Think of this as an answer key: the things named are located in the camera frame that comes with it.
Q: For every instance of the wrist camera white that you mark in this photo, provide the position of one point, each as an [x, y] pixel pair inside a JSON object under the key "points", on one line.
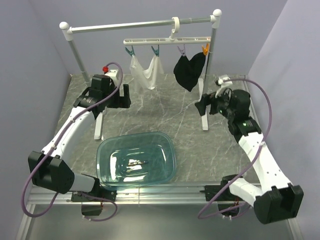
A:
{"points": [[112, 73], [222, 82]]}

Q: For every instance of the teal plastic clip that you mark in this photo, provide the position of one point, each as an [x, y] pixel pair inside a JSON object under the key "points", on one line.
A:
{"points": [[156, 51], [131, 51]]}

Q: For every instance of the purple plastic clip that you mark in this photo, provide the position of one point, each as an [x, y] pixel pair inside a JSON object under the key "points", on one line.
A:
{"points": [[182, 51]]}

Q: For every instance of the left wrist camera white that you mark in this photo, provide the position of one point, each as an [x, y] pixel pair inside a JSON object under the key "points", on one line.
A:
{"points": [[112, 73]]}

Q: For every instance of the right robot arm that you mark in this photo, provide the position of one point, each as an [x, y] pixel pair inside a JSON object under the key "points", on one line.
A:
{"points": [[276, 198]]}

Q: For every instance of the white underwear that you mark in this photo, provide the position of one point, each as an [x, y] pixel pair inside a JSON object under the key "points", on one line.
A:
{"points": [[145, 79]]}

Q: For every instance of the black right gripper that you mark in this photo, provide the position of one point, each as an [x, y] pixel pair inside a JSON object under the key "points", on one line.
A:
{"points": [[210, 99]]}

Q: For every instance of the silver white clothes rack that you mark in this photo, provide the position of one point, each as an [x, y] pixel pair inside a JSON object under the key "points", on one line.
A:
{"points": [[99, 43]]}

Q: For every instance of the white plastic clip hanger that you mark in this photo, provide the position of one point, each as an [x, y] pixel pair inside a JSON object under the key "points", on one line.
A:
{"points": [[171, 40]]}

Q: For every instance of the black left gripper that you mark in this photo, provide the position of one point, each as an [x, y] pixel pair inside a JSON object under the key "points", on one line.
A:
{"points": [[123, 101]]}

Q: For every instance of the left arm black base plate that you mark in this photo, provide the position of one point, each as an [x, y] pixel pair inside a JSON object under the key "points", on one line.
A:
{"points": [[93, 203]]}

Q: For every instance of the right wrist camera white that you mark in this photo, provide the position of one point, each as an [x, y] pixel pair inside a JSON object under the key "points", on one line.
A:
{"points": [[222, 82]]}

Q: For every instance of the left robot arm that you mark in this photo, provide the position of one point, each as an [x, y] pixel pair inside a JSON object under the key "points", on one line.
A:
{"points": [[50, 167]]}

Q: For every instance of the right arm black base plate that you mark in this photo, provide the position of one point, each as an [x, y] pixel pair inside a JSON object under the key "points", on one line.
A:
{"points": [[226, 200]]}

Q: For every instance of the orange plastic clip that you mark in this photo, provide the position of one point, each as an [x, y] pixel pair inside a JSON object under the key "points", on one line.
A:
{"points": [[205, 49]]}

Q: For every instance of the teal transparent plastic basin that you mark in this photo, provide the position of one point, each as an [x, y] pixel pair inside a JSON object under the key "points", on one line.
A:
{"points": [[135, 160]]}

